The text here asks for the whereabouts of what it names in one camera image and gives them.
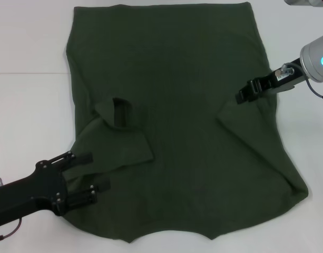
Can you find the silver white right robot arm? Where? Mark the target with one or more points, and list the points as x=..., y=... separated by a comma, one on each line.
x=318, y=60

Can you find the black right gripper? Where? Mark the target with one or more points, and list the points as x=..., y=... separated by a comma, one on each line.
x=277, y=79

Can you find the dark green t-shirt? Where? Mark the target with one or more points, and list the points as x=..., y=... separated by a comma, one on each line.
x=177, y=118

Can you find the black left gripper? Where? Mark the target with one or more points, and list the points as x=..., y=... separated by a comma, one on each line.
x=32, y=192

